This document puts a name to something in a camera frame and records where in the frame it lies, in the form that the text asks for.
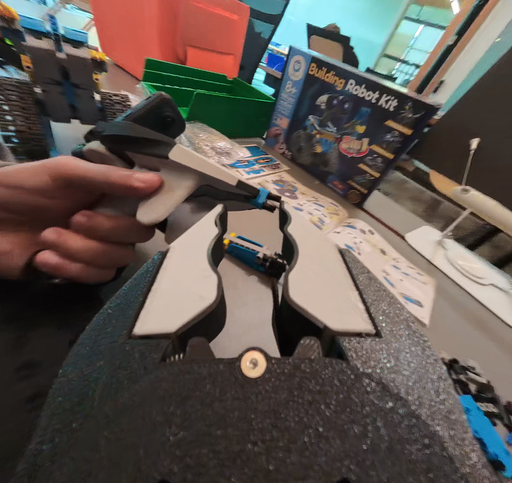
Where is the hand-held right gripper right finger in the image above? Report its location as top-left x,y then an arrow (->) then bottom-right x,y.
274,203 -> 377,356

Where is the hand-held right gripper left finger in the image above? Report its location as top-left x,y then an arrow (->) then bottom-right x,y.
132,204 -> 228,341

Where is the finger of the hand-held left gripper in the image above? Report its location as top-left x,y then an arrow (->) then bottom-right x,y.
168,144 -> 261,204

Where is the black wheel blue beam assembly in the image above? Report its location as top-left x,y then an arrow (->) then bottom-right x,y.
223,233 -> 289,280

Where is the pile of small building pieces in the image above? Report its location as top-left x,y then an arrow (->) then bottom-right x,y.
439,353 -> 512,477

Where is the grey desk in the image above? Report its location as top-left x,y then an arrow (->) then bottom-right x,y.
362,189 -> 445,237
0,131 -> 512,483

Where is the person's left hand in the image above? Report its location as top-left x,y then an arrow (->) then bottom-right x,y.
0,156 -> 164,284

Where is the clear bubble wrap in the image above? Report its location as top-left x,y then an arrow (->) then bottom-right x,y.
178,120 -> 242,165

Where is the blue sticker sheet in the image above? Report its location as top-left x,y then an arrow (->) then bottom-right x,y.
223,143 -> 290,180

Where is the open instruction booklet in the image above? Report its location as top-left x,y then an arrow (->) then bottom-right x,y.
256,172 -> 437,327

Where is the green container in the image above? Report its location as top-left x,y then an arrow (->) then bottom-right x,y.
141,57 -> 277,139

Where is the tracked robot model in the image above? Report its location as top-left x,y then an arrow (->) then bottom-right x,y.
0,1 -> 134,161

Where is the orange plastic case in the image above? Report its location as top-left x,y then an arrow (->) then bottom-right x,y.
83,0 -> 251,80

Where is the white folding stand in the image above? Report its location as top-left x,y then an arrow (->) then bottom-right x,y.
404,137 -> 512,328

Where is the dark blue toy box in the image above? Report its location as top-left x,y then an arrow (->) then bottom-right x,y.
265,45 -> 441,208

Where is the black office chair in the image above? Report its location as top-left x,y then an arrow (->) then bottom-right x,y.
236,0 -> 293,87

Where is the tan wooden board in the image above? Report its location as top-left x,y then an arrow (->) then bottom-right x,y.
427,168 -> 460,195

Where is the black flat device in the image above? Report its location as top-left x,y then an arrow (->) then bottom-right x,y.
410,45 -> 512,213

